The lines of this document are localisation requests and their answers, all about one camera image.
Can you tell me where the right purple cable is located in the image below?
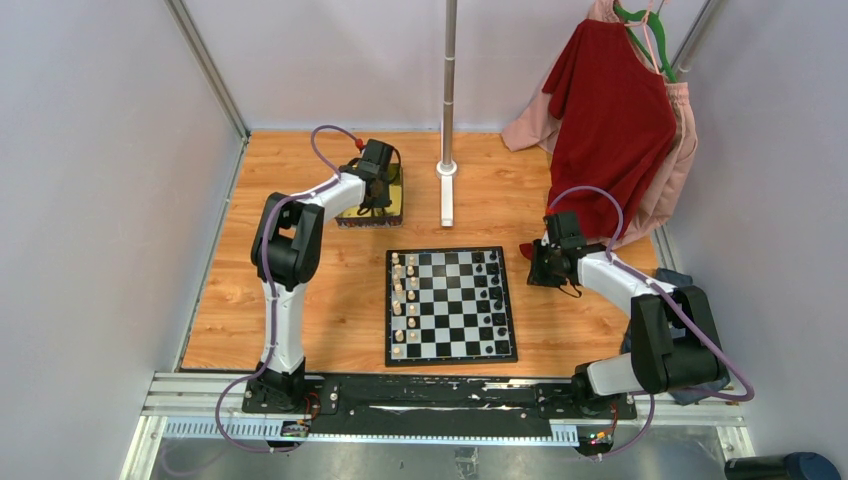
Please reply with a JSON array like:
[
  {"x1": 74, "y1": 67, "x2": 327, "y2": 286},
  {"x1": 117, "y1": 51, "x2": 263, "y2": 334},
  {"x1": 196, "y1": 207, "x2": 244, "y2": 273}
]
[{"x1": 546, "y1": 186, "x2": 757, "y2": 403}]

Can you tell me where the silver vertical pole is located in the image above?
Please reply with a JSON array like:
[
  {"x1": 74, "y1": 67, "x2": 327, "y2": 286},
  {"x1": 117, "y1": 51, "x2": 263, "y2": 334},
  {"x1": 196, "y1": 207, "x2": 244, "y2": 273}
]
[{"x1": 438, "y1": 0, "x2": 458, "y2": 174}]

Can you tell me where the dark blue bottle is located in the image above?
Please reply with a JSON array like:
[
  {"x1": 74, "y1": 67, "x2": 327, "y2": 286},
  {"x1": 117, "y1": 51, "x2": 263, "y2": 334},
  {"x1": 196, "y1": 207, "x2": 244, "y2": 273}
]
[{"x1": 724, "y1": 452, "x2": 842, "y2": 480}]

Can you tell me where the gold metal tin box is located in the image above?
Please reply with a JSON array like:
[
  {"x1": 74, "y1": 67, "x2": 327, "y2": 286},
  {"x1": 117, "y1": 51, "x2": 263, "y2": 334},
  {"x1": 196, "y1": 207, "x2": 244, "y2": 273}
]
[{"x1": 335, "y1": 163, "x2": 404, "y2": 229}]

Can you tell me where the black white chessboard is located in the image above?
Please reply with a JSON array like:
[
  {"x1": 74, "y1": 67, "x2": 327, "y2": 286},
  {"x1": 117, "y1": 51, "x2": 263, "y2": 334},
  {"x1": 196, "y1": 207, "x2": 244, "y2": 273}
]
[{"x1": 385, "y1": 246, "x2": 518, "y2": 367}]

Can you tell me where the white pole base bracket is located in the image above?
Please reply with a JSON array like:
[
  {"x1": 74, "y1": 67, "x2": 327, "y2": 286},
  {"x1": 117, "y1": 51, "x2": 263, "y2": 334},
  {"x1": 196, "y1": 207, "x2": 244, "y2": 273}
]
[{"x1": 436, "y1": 161, "x2": 458, "y2": 228}]

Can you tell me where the red shirt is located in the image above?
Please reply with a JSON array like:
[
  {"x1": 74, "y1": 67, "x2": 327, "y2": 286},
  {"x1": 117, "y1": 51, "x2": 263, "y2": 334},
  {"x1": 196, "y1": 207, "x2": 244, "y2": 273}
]
[{"x1": 519, "y1": 18, "x2": 678, "y2": 263}]

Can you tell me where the green clothes hanger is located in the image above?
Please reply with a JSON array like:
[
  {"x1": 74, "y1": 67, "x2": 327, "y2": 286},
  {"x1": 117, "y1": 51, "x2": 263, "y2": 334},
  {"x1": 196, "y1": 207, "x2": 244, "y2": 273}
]
[{"x1": 613, "y1": 1, "x2": 678, "y2": 83}]

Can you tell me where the pink garment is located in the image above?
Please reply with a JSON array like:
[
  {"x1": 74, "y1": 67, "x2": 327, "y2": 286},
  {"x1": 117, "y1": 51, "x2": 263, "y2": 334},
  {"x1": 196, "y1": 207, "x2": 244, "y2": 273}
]
[{"x1": 501, "y1": 0, "x2": 699, "y2": 246}]

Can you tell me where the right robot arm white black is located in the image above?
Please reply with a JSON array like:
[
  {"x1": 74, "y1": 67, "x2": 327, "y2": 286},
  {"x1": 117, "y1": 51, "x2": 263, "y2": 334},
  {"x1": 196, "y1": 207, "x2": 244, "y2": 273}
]
[{"x1": 527, "y1": 212, "x2": 727, "y2": 418}]

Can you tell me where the grey blue cloth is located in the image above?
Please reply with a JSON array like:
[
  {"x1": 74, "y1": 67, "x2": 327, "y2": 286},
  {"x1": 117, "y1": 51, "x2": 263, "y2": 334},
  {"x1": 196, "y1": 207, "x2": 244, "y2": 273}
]
[{"x1": 620, "y1": 267, "x2": 730, "y2": 405}]

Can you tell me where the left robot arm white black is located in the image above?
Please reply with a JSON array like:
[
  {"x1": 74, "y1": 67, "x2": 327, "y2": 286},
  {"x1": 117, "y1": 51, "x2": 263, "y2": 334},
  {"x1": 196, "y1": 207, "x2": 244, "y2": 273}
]
[{"x1": 247, "y1": 139, "x2": 400, "y2": 413}]

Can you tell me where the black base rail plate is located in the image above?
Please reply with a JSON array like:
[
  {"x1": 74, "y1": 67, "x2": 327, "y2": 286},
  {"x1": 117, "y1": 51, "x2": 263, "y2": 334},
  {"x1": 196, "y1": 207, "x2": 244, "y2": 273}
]
[{"x1": 241, "y1": 373, "x2": 637, "y2": 440}]

